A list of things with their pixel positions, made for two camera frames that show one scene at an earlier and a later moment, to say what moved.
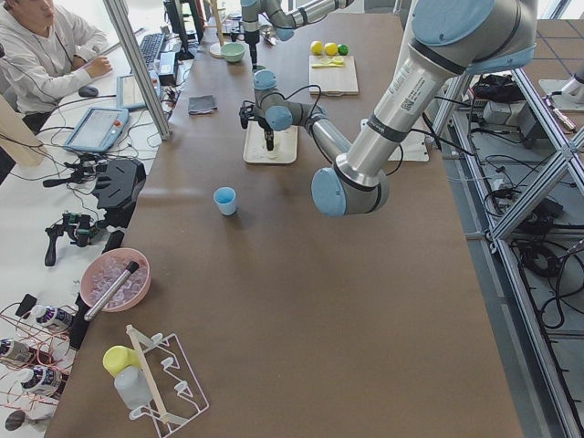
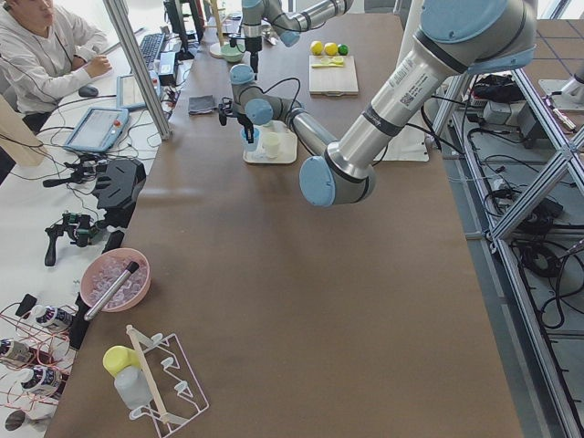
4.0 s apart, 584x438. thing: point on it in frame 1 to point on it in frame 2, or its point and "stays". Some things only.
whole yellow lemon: x=316 y=47 stays
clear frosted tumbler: x=133 y=387 stays
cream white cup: x=276 y=147 stays
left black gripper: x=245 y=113 to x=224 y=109
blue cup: x=225 y=197 to x=251 y=146
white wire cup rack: x=173 y=385 stays
